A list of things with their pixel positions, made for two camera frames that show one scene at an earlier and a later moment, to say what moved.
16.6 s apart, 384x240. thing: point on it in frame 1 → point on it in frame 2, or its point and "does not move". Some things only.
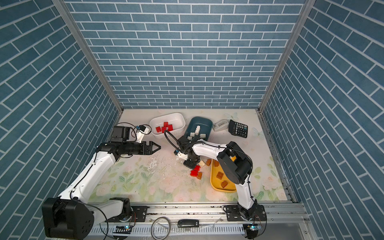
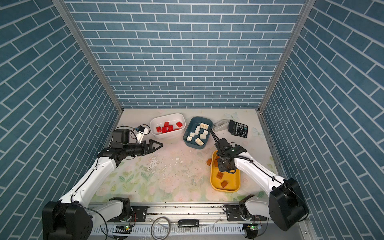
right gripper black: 189,165 → 221,167
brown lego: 219,175 does not move
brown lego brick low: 224,184 does not move
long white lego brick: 197,130 does not move
